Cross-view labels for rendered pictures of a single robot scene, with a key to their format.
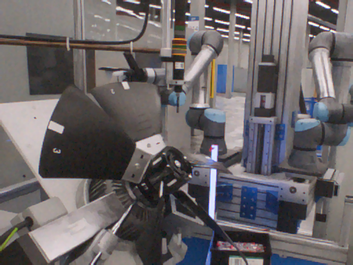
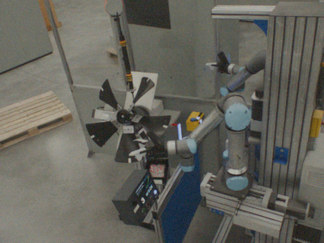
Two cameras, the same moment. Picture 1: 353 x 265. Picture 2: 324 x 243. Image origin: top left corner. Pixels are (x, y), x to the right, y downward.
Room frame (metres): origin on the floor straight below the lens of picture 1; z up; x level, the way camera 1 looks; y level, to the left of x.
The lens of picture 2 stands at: (1.65, -1.93, 2.48)
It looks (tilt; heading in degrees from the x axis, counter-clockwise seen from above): 33 degrees down; 100
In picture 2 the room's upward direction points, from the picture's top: 8 degrees counter-clockwise
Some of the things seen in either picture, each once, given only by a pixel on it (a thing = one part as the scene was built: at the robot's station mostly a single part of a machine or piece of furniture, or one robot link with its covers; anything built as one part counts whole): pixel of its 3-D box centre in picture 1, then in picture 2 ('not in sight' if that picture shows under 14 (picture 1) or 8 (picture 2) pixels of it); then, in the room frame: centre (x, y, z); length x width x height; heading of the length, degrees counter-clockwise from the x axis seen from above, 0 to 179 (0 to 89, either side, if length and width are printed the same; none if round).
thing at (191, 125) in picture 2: not in sight; (195, 122); (1.52, 0.30, 1.02); 0.16 x 0.10 x 0.11; 72
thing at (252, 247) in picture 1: (240, 252); (156, 172); (1.22, -0.09, 0.83); 0.19 x 0.14 x 0.04; 87
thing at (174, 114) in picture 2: not in sight; (159, 116); (1.15, 0.69, 0.85); 0.36 x 0.24 x 0.03; 162
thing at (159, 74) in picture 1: (160, 76); (240, 72); (1.88, 0.33, 1.43); 0.11 x 0.08 x 0.09; 132
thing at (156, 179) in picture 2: (240, 249); (156, 171); (1.22, -0.09, 0.85); 0.22 x 0.17 x 0.07; 87
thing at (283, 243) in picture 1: (234, 234); (179, 171); (1.40, -0.07, 0.82); 0.90 x 0.04 x 0.08; 72
